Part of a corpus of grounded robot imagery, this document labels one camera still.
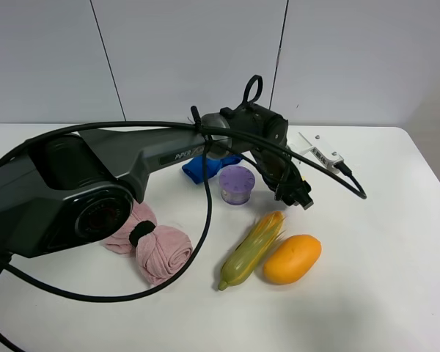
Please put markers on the purple lidded jar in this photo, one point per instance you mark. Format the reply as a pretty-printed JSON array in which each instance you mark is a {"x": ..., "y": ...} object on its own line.
[{"x": 236, "y": 183}]

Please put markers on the orange toy mango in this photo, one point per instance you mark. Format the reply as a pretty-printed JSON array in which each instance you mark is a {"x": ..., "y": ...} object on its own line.
[{"x": 292, "y": 259}]

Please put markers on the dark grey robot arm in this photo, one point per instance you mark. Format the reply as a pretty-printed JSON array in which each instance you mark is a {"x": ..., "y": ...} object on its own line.
[{"x": 78, "y": 185}]

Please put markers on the blue rolled cloth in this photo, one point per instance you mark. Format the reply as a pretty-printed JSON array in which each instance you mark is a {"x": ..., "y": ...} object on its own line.
[{"x": 194, "y": 168}]

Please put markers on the pink rolled towel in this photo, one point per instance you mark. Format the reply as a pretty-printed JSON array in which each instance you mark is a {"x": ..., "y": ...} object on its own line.
[{"x": 160, "y": 251}]

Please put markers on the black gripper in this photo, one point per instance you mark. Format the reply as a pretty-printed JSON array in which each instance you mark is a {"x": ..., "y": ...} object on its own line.
[{"x": 283, "y": 178}]

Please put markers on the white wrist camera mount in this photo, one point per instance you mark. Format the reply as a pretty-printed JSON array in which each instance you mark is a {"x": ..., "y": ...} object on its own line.
[{"x": 307, "y": 144}]

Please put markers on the toy corn cob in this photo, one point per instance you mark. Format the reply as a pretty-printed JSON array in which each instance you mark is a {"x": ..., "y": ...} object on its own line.
[{"x": 262, "y": 237}]

